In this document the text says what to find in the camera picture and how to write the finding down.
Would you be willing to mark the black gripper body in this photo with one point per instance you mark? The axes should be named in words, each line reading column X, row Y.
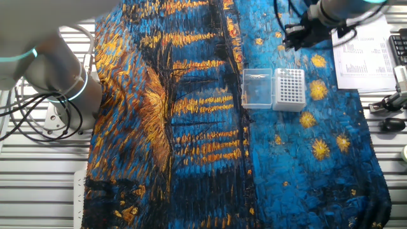
column 314, row 31

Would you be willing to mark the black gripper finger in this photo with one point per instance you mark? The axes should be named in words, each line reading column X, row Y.
column 293, row 43
column 294, row 29

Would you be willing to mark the white pipette tip box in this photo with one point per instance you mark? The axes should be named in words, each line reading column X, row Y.
column 289, row 89

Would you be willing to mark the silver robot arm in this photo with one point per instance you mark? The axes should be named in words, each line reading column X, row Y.
column 38, row 38

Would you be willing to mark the white printed paper sheet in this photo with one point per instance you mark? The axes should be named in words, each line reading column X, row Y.
column 365, row 57

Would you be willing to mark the black keyboard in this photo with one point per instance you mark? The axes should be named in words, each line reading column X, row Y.
column 399, row 44

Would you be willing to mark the black computer mouse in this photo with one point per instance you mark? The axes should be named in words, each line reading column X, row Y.
column 392, row 124

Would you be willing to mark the starry night print tablecloth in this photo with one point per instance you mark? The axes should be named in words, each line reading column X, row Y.
column 190, row 143

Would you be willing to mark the white tape roll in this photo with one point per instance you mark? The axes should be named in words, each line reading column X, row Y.
column 404, row 154

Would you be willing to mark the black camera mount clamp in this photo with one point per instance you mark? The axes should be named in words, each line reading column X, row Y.
column 386, row 103

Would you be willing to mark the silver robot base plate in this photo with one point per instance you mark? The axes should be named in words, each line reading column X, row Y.
column 51, row 119

